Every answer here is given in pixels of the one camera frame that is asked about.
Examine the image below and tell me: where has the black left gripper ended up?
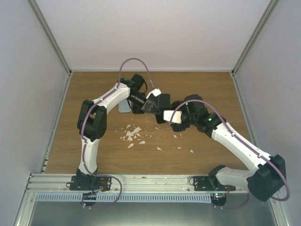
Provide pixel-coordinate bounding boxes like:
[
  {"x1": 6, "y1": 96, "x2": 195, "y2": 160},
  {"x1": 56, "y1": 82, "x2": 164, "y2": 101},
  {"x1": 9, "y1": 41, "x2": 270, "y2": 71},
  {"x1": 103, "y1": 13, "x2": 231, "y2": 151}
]
[{"x1": 127, "y1": 92, "x2": 162, "y2": 114}]

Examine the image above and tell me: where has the black phone case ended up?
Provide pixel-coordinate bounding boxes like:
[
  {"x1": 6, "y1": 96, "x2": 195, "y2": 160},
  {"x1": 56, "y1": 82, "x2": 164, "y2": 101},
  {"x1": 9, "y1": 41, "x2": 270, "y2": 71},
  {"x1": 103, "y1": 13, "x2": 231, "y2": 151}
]
[{"x1": 132, "y1": 103, "x2": 145, "y2": 114}]

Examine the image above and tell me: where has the phone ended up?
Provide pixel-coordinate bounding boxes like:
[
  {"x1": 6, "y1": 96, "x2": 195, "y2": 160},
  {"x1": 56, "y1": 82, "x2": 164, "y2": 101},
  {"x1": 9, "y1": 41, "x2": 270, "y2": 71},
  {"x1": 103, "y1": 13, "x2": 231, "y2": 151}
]
[
  {"x1": 156, "y1": 94, "x2": 171, "y2": 110},
  {"x1": 155, "y1": 114, "x2": 165, "y2": 124}
]

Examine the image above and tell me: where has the light blue phone case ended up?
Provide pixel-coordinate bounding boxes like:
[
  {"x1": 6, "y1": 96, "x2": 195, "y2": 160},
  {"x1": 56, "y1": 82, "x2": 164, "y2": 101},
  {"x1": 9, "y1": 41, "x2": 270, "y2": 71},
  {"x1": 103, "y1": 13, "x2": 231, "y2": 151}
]
[{"x1": 118, "y1": 99, "x2": 132, "y2": 113}]

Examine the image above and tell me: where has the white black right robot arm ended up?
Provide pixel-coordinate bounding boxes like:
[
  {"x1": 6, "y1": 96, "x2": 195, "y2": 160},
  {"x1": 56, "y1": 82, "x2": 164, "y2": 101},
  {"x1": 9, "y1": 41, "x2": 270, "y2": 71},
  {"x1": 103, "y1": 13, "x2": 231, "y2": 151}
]
[{"x1": 163, "y1": 95, "x2": 290, "y2": 202}]

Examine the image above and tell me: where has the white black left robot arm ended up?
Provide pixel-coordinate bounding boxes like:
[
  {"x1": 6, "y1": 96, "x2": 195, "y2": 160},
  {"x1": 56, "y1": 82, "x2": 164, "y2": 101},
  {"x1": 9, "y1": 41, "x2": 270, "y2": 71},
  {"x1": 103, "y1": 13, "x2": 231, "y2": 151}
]
[{"x1": 76, "y1": 74, "x2": 162, "y2": 190}]

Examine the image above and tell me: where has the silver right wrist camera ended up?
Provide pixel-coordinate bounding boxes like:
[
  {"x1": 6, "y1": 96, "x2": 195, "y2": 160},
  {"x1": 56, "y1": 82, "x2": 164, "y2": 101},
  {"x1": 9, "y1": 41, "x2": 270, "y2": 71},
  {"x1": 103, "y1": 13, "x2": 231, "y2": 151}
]
[{"x1": 163, "y1": 110, "x2": 182, "y2": 124}]

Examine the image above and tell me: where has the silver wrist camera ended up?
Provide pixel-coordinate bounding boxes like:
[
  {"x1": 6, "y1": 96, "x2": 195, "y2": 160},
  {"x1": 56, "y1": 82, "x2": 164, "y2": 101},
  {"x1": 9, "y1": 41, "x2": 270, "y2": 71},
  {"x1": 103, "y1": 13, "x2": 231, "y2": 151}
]
[
  {"x1": 163, "y1": 110, "x2": 182, "y2": 124},
  {"x1": 146, "y1": 89, "x2": 161, "y2": 99}
]

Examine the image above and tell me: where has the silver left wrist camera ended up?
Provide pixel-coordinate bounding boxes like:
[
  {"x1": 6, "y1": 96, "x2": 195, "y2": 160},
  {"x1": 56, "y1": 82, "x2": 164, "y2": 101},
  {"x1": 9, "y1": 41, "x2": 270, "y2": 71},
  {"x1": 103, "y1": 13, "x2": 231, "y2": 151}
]
[{"x1": 146, "y1": 89, "x2": 161, "y2": 99}]

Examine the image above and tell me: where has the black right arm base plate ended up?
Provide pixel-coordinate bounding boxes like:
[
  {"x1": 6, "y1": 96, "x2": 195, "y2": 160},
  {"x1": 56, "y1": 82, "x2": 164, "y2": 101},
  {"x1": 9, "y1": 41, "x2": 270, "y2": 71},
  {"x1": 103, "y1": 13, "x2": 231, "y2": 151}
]
[{"x1": 188, "y1": 176, "x2": 236, "y2": 193}]

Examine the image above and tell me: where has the grey slotted cable duct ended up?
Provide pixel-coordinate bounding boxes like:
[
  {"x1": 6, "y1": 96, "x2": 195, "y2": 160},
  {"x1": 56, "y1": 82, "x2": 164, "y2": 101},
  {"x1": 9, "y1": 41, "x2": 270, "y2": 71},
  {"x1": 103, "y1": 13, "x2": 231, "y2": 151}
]
[{"x1": 36, "y1": 193, "x2": 211, "y2": 204}]

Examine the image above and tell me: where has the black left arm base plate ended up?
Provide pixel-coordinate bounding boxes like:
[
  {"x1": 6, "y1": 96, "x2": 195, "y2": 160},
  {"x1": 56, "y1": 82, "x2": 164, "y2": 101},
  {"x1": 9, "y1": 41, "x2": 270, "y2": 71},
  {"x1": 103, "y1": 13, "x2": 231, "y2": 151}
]
[{"x1": 66, "y1": 175, "x2": 111, "y2": 192}]

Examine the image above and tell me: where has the aluminium front rail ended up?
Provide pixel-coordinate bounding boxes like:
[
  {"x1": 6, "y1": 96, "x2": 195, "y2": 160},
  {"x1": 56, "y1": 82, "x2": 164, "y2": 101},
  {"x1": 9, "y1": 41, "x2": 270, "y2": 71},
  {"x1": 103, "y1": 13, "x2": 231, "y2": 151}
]
[{"x1": 25, "y1": 173, "x2": 280, "y2": 193}]

